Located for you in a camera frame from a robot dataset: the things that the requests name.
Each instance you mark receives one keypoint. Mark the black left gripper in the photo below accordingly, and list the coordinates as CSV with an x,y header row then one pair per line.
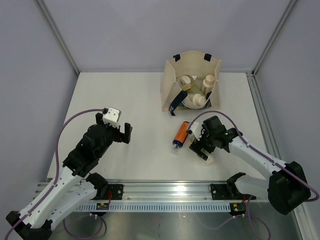
x,y
121,137

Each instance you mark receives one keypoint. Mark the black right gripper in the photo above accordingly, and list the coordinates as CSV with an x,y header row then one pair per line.
x,y
197,145

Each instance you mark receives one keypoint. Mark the orange blue spray bottle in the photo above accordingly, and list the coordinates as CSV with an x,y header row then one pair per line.
x,y
180,137

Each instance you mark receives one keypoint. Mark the cream bottle with round cap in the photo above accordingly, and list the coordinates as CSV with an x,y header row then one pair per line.
x,y
198,99

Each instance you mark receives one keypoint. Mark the white cream bottle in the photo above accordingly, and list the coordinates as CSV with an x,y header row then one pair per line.
x,y
208,83

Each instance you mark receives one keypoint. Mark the sage green bottle white cap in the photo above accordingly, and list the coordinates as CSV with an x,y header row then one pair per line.
x,y
210,158

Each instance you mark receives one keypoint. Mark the small sage green bottle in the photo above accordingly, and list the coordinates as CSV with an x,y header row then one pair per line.
x,y
194,90

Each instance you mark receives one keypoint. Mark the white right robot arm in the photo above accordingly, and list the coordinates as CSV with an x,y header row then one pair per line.
x,y
283,184

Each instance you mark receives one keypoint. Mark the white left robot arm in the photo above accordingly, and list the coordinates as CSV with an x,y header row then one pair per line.
x,y
74,183

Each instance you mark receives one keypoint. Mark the beige canvas tote bag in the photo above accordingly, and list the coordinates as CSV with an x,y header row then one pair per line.
x,y
192,63

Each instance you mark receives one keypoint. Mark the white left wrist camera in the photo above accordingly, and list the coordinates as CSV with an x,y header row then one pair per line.
x,y
111,117

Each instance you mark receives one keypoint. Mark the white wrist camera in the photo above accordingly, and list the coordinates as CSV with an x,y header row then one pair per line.
x,y
111,117
195,129

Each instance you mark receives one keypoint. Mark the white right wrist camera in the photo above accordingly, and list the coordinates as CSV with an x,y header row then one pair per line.
x,y
195,129

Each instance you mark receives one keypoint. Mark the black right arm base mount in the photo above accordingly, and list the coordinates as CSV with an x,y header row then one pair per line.
x,y
224,191

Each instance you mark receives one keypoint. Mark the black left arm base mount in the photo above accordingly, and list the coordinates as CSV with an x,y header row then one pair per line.
x,y
112,192

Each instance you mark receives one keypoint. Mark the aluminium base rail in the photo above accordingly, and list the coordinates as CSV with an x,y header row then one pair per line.
x,y
157,191

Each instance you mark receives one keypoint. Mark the slotted white cable duct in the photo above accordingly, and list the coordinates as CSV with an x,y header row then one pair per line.
x,y
155,207

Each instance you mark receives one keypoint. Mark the left aluminium frame post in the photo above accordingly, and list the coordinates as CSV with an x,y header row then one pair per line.
x,y
48,18

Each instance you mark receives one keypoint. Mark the aluminium frame post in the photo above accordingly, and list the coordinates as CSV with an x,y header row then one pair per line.
x,y
274,36
48,18

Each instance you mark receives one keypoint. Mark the right aluminium frame post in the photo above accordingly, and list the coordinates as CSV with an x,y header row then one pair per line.
x,y
274,36

